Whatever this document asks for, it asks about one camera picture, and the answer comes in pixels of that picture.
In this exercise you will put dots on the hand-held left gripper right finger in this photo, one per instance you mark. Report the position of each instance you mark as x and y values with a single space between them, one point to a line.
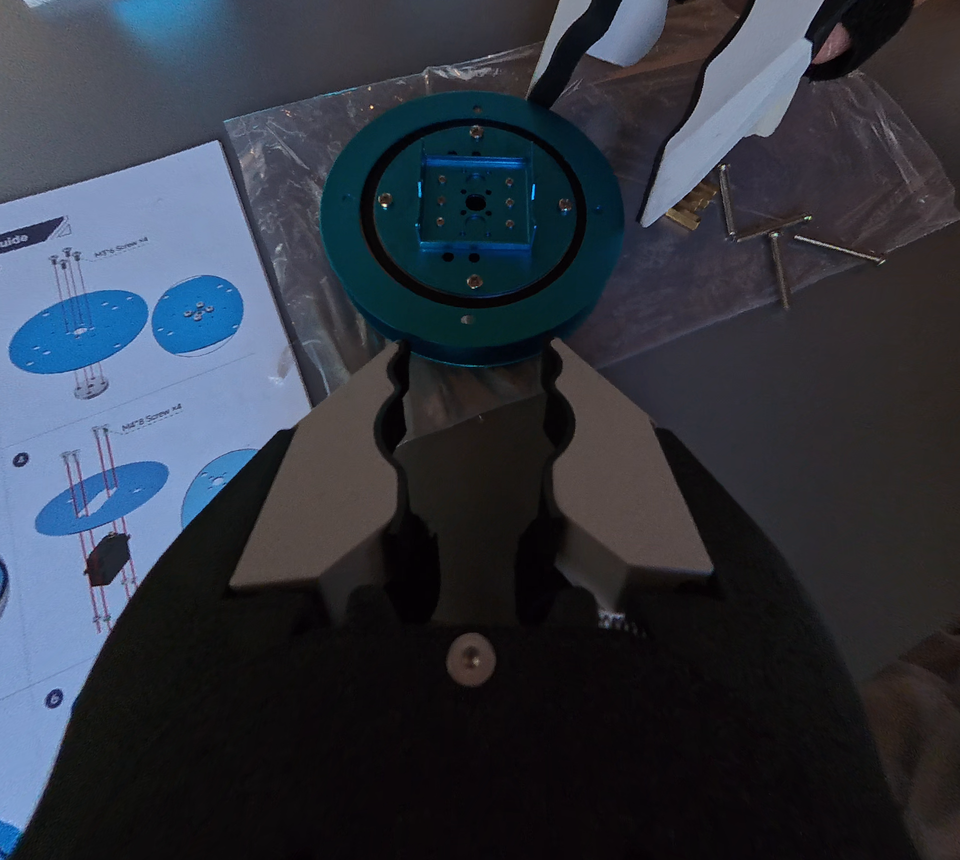
622 500

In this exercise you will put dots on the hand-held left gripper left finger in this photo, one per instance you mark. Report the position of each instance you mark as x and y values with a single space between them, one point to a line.
322 500

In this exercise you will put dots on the large clear plastic bag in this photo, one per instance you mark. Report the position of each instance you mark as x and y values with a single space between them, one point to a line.
750 290

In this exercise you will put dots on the round bearing with blue bracket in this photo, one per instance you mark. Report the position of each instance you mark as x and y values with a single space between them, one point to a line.
525 252

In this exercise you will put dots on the grey desk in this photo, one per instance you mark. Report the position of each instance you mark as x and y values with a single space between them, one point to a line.
750 462

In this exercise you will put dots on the assembly manual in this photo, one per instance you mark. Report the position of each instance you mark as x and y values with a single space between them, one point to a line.
150 214

